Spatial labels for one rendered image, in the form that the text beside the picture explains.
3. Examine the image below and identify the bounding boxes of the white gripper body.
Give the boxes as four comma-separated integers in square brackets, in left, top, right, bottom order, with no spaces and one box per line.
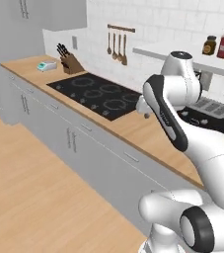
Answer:
[135,95,152,115]

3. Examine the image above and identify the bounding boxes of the grey drawer front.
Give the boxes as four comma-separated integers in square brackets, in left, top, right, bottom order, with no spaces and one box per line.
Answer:
[0,66,23,90]
[65,110,110,152]
[37,92,75,127]
[17,78,44,104]
[98,129,205,211]

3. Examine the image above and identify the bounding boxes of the black hob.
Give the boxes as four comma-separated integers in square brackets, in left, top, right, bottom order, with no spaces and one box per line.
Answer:
[46,72,144,123]

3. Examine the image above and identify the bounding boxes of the brown hanging wooden spatula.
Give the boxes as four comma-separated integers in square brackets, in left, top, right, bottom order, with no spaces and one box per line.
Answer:
[120,34,128,66]

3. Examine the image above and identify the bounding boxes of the brown hanging wooden spoon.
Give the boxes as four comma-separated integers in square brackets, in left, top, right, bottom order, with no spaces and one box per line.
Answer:
[116,33,123,63]
[112,32,118,61]
[106,30,112,55]

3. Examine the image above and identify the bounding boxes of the black toaster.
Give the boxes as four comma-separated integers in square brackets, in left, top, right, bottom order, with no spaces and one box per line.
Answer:
[177,96,224,135]

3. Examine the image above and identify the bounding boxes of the grey cupboard door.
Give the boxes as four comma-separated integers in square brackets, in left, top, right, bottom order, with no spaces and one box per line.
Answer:
[4,83,27,127]
[24,93,57,149]
[45,113,73,166]
[70,126,131,211]

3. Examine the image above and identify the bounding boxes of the brown knife block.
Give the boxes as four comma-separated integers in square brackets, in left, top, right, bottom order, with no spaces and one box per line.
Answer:
[56,42,86,75]

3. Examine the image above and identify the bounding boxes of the dark jar yellow label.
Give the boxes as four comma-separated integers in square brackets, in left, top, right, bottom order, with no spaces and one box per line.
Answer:
[201,35,218,56]

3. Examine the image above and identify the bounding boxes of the grey upper cupboards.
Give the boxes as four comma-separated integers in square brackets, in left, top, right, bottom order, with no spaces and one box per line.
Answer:
[0,0,88,33]

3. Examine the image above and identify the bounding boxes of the grey wall socket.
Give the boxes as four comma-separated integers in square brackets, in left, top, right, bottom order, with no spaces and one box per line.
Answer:
[198,70,214,92]
[71,35,79,50]

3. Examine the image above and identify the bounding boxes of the silver cupboard door handle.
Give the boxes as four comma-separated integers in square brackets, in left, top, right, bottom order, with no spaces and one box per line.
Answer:
[71,130,78,153]
[20,94,27,114]
[65,127,72,150]
[25,96,31,116]

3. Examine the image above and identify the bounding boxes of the brown wall rail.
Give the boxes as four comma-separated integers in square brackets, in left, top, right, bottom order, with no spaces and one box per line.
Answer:
[107,23,136,35]

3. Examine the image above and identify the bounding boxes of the white wall shelf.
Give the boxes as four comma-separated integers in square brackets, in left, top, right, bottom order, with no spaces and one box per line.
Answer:
[131,42,224,76]

